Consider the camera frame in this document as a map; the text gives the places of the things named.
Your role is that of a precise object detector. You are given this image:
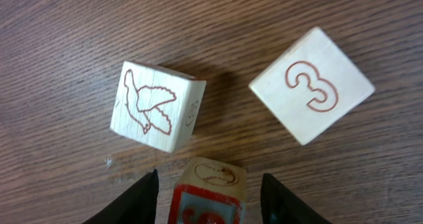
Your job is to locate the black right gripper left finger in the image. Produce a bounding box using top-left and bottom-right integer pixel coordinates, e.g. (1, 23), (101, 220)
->
(83, 169), (159, 224)

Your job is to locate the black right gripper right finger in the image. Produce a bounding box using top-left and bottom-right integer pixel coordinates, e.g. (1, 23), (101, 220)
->
(260, 173), (330, 224)

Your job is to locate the red 6 number block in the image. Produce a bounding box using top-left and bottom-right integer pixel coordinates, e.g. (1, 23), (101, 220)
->
(168, 157), (247, 224)

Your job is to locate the green-sided bird block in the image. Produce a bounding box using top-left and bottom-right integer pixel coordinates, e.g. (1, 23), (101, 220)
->
(110, 61), (206, 153)

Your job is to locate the blue-sided snail block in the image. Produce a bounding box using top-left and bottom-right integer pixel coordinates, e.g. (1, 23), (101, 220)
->
(249, 27), (375, 145)

